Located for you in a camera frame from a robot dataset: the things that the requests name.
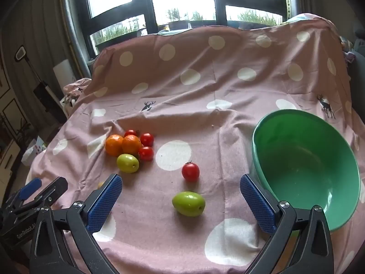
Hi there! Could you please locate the green plastic bowl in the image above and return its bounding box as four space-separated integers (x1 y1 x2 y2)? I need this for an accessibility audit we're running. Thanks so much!
251 109 361 233

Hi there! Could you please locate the planter with green plants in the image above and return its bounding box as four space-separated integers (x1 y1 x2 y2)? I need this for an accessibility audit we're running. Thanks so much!
227 9 283 31
167 8 218 31
94 17 146 50

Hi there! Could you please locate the orange mandarin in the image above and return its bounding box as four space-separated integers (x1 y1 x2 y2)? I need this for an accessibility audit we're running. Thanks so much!
105 134 124 157
122 134 142 155

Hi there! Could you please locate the oval red cherry tomato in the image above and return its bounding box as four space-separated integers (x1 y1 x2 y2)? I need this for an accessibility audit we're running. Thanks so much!
182 161 200 182

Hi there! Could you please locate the pink polka dot blanket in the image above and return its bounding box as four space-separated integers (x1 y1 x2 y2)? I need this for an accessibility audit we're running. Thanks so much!
24 13 365 274

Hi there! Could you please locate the pink floral cloth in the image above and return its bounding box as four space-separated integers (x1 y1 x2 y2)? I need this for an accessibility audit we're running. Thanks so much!
62 78 92 116

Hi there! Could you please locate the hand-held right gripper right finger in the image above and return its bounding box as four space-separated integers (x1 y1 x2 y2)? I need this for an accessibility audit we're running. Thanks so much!
240 174 334 274

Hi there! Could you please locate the white cardboard box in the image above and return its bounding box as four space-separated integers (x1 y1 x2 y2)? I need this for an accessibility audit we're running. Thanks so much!
21 136 47 166

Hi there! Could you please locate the white cylinder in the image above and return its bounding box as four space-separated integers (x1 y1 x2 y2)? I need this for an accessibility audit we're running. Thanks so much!
53 59 75 92

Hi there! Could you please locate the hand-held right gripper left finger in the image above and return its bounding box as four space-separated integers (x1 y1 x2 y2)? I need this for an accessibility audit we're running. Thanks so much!
29 173 123 274

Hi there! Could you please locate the grey pipe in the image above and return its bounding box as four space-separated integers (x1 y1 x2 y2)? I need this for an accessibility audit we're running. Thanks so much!
60 0 92 78

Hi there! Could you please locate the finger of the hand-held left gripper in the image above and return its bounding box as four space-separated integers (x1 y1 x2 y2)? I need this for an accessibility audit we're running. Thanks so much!
5 177 43 206
26 176 69 211

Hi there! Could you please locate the black framed window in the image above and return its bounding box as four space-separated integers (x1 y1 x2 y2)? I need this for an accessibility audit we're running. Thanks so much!
73 0 288 60

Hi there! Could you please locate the green jujube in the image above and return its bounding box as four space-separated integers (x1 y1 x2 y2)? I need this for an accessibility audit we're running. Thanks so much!
116 153 140 174
172 191 206 217

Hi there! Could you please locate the black stick vacuum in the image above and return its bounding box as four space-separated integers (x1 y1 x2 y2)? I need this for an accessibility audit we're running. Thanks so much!
15 45 68 124

